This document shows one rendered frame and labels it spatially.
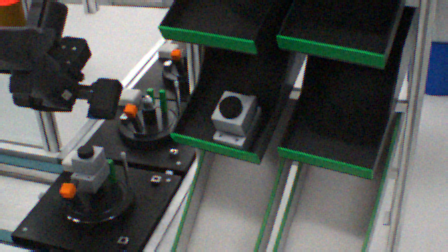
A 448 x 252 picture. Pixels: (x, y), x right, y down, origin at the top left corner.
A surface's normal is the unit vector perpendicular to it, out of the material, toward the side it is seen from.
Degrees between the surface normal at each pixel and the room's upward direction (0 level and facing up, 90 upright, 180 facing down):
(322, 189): 45
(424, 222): 0
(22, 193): 0
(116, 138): 0
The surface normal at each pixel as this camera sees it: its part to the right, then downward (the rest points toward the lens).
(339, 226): -0.36, -0.23
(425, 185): -0.05, -0.84
